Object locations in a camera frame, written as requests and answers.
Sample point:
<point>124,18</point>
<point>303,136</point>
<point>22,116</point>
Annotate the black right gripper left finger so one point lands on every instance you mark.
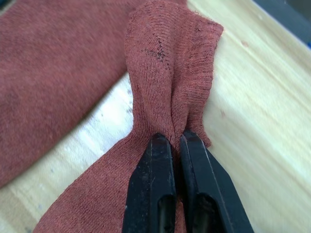
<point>150,184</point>

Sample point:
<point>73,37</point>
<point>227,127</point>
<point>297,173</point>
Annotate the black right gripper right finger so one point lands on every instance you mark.
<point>209,184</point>

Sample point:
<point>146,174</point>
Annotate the rust red knitted sock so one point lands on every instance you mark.
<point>53,80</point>
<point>160,80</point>

